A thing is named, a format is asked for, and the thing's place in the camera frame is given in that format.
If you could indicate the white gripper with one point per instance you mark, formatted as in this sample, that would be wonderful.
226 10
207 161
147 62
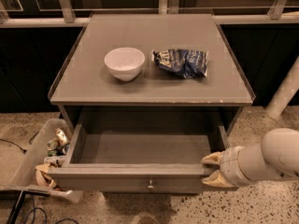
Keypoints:
231 166

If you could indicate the grey top drawer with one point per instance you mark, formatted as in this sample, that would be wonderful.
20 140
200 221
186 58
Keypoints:
142 149

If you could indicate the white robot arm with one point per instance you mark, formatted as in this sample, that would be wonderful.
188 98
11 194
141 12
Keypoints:
274 158

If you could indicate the grey drawer cabinet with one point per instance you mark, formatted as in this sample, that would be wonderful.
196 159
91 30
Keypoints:
84 79

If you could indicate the blue crumpled chip bag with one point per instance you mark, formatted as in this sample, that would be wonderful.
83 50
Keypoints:
186 63

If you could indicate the white ceramic bowl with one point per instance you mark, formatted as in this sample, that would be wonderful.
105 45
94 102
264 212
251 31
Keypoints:
124 63

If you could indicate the crushed can in bin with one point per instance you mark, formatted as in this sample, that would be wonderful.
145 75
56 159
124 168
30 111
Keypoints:
62 137

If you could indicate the beige crumpled wrapper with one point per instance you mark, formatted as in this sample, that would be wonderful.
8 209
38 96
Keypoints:
42 177

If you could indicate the clear plastic bin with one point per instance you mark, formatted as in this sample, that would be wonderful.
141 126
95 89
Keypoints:
24 178

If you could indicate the black bar on floor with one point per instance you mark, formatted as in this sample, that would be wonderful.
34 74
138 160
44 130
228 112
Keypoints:
18 197

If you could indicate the metal window frame rail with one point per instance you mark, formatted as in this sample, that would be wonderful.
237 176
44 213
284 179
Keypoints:
72 13

